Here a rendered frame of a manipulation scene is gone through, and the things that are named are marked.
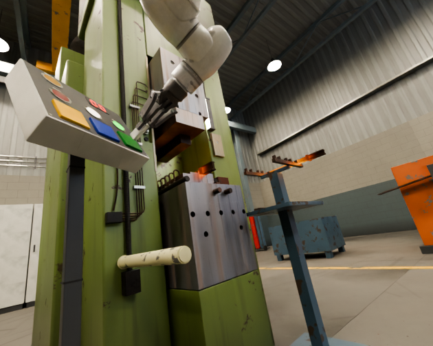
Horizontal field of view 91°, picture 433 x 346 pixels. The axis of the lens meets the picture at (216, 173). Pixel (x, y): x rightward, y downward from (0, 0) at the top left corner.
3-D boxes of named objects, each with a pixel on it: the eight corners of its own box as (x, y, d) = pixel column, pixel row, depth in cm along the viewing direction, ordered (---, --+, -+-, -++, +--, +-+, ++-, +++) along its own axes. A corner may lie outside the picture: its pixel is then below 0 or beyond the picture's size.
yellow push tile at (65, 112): (91, 128, 56) (81, 112, 59) (62, 115, 50) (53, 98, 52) (87, 133, 57) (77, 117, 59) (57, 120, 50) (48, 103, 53)
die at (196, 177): (214, 187, 115) (212, 172, 118) (184, 185, 102) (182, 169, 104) (174, 204, 144) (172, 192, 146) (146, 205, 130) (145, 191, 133)
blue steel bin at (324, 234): (348, 250, 431) (335, 215, 452) (333, 257, 376) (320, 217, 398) (294, 254, 512) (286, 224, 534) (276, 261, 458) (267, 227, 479)
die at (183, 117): (205, 130, 126) (203, 116, 129) (176, 121, 112) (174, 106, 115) (169, 156, 154) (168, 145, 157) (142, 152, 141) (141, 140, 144)
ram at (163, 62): (218, 121, 138) (209, 73, 150) (165, 104, 112) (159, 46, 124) (183, 147, 166) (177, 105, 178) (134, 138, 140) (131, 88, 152)
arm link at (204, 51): (201, 84, 75) (172, 53, 70) (232, 50, 73) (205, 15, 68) (207, 85, 66) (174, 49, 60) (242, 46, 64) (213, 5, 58)
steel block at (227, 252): (258, 268, 108) (240, 185, 121) (198, 290, 82) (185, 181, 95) (193, 270, 145) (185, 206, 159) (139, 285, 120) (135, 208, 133)
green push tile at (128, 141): (143, 151, 74) (134, 138, 77) (126, 144, 68) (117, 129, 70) (139, 155, 75) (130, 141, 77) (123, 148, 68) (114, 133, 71)
